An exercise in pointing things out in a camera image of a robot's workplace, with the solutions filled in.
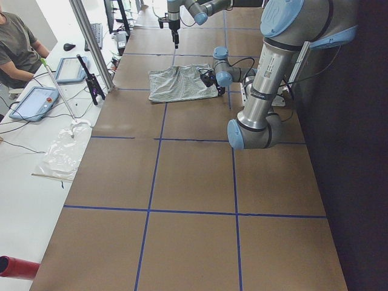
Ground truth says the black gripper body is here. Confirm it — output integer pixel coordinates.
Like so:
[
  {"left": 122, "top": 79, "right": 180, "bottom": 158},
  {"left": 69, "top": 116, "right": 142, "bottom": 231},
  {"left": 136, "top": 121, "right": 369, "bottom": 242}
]
[
  {"left": 200, "top": 70, "right": 217, "bottom": 88},
  {"left": 158, "top": 12, "right": 181, "bottom": 32}
]

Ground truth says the navy white striped polo shirt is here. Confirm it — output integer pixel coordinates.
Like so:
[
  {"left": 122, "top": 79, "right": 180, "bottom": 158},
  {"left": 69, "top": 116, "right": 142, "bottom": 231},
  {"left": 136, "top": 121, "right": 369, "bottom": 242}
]
[{"left": 148, "top": 64, "right": 218, "bottom": 103}]

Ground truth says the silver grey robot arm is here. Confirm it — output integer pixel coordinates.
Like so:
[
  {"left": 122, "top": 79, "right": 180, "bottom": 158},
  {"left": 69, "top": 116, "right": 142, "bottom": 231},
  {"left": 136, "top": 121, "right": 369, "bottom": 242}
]
[
  {"left": 213, "top": 0, "right": 359, "bottom": 150},
  {"left": 158, "top": 0, "right": 263, "bottom": 49}
]

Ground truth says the black keyboard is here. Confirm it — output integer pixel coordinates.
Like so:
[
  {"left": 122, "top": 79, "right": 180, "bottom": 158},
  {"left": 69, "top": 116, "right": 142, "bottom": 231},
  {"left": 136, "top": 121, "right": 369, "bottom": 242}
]
[{"left": 90, "top": 23, "right": 103, "bottom": 49}]

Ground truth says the black computer mouse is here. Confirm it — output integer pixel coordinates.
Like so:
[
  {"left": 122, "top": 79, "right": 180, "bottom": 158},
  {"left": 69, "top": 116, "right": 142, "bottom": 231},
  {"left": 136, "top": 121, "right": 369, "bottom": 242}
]
[{"left": 63, "top": 43, "right": 76, "bottom": 52}]

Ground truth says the far blue teach pendant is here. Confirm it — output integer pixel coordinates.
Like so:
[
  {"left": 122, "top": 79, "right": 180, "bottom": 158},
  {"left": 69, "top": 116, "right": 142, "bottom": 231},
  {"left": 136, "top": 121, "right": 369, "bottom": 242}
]
[{"left": 55, "top": 57, "right": 86, "bottom": 84}]

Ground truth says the blue teach pendant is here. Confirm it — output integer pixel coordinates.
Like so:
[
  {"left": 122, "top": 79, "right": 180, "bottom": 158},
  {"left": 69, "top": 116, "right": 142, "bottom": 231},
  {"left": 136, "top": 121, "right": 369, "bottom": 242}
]
[
  {"left": 55, "top": 57, "right": 86, "bottom": 84},
  {"left": 9, "top": 86, "right": 59, "bottom": 122}
]

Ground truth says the metal rod with green tip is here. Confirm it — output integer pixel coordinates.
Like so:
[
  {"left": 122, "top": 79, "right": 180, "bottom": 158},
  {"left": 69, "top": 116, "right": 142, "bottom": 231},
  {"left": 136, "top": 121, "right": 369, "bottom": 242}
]
[{"left": 40, "top": 58, "right": 77, "bottom": 138}]

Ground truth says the person in grey shirt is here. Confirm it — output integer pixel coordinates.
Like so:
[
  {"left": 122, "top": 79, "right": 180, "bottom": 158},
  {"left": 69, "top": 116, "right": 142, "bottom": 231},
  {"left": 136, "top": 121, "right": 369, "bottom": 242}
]
[{"left": 1, "top": 12, "right": 50, "bottom": 89}]

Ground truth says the near blue teach pendant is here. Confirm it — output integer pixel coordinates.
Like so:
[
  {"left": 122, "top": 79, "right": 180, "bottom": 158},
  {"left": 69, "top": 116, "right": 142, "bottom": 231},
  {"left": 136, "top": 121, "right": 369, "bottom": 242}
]
[{"left": 9, "top": 86, "right": 59, "bottom": 122}]

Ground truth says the clear plastic bag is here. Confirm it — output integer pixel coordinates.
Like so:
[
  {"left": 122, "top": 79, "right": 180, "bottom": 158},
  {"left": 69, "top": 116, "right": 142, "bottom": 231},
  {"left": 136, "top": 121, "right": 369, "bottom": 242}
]
[{"left": 32, "top": 122, "right": 92, "bottom": 181}]

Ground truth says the red cylinder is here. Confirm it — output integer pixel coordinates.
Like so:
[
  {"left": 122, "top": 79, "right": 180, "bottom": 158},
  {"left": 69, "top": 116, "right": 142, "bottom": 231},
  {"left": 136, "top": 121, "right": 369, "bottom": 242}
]
[{"left": 1, "top": 256, "right": 40, "bottom": 280}]

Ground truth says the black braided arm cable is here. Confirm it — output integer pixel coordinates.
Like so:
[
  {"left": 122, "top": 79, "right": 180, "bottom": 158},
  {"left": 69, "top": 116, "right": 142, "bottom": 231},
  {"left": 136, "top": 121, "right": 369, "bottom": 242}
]
[{"left": 196, "top": 56, "right": 261, "bottom": 89}]

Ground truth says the aluminium frame post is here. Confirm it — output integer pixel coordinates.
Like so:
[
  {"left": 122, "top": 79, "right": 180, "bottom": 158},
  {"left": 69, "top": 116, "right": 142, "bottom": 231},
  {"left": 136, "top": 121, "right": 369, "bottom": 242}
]
[{"left": 69, "top": 0, "right": 114, "bottom": 92}]

